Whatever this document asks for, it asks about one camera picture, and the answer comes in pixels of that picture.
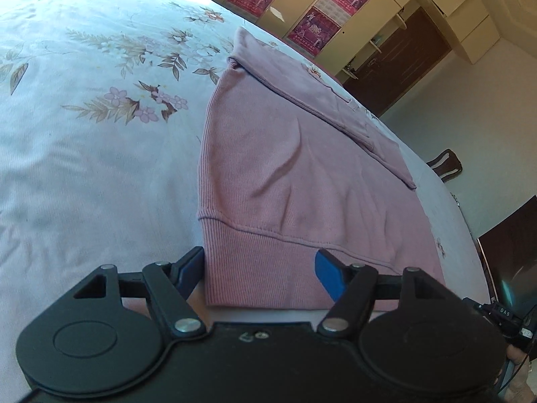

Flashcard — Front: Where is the pink sweater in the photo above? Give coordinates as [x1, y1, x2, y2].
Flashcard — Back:
[196, 26, 448, 311]

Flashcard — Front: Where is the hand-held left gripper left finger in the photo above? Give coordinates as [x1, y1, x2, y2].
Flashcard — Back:
[73, 247, 206, 340]

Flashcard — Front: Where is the dark wooden door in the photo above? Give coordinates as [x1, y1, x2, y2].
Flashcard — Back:
[343, 7, 452, 118]

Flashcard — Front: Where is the person's right hand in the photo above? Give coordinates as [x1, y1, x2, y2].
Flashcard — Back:
[505, 344, 531, 403]

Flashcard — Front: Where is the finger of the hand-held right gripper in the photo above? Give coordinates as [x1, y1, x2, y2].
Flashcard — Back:
[461, 298, 492, 316]

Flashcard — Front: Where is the floral bedsheet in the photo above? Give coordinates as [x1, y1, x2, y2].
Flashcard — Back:
[0, 0, 496, 345]

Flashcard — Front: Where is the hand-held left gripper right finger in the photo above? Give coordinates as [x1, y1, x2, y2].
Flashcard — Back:
[314, 250, 446, 337]

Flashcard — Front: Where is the cream corner shelf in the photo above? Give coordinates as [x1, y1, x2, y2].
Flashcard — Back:
[339, 8, 408, 81]

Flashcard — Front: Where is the black television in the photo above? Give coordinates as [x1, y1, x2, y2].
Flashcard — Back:
[477, 194, 537, 347]

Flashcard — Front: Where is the dark wooden chair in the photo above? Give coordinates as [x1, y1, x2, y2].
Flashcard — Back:
[425, 148, 463, 184]

